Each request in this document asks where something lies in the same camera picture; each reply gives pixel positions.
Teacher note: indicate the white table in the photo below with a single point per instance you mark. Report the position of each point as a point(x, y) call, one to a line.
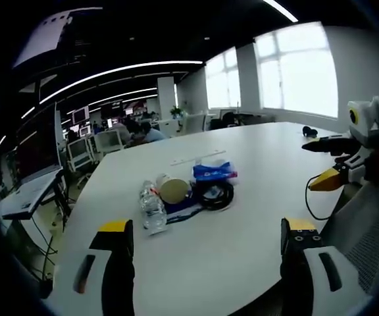
point(235, 230)

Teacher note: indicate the clear plastic water bottle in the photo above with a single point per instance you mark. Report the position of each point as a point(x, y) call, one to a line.
point(151, 210)

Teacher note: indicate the pink lit monitor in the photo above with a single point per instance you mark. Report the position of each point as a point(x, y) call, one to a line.
point(80, 116)

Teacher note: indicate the grey side desk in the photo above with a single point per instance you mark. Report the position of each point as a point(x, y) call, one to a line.
point(28, 194)

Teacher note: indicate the blue tissue packet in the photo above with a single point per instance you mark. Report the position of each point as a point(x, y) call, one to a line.
point(214, 172)

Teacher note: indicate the black office chair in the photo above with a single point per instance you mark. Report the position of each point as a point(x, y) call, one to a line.
point(225, 120)

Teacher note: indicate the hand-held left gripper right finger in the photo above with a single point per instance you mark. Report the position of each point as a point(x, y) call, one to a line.
point(303, 260)

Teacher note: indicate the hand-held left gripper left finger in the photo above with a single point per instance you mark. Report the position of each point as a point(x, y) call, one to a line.
point(110, 263)

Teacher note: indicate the white office chair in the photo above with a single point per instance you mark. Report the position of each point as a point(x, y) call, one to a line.
point(109, 140)
point(77, 154)
point(194, 122)

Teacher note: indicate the dark monitor screen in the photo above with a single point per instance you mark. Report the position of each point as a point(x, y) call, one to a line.
point(36, 145)

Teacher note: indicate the small black object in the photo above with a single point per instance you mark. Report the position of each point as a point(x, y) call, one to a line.
point(309, 131)

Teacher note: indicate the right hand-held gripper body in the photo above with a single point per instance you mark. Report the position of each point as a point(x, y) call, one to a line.
point(367, 131)

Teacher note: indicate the grey mesh office chair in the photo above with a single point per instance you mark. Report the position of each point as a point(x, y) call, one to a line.
point(367, 237)

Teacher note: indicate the paper cup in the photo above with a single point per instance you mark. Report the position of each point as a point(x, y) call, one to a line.
point(172, 191)

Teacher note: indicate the green potted plant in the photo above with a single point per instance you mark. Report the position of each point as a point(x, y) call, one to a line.
point(176, 112)

